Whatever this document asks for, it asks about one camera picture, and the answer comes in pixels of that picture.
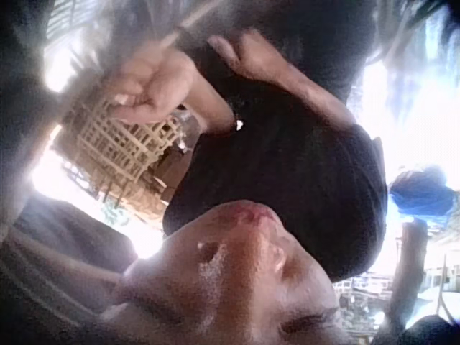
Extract person's left hand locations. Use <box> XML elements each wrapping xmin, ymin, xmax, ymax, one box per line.
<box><xmin>110</xmin><ymin>45</ymin><xmax>198</xmax><ymax>122</ymax></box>

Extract person's right hand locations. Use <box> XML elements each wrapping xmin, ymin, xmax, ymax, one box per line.
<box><xmin>207</xmin><ymin>29</ymin><xmax>293</xmax><ymax>86</ymax></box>

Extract thin bamboo strip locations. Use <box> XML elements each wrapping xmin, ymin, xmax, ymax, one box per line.
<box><xmin>157</xmin><ymin>4</ymin><xmax>221</xmax><ymax>51</ymax></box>

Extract woven bamboo basket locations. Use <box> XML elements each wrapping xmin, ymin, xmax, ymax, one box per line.
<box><xmin>59</xmin><ymin>81</ymin><xmax>190</xmax><ymax>204</ymax></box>

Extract shiny silver metal object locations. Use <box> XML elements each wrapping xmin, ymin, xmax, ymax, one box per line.
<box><xmin>175</xmin><ymin>108</ymin><xmax>201</xmax><ymax>149</ymax></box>

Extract dark grey cloth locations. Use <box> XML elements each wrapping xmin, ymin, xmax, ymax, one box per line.
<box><xmin>12</xmin><ymin>199</ymin><xmax>139</xmax><ymax>277</ymax></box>

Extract blue cloth bundle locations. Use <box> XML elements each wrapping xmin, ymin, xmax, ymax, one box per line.
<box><xmin>389</xmin><ymin>165</ymin><xmax>456</xmax><ymax>218</ymax></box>

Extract brown wooden post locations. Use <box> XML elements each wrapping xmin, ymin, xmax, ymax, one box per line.
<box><xmin>390</xmin><ymin>218</ymin><xmax>431</xmax><ymax>326</ymax></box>

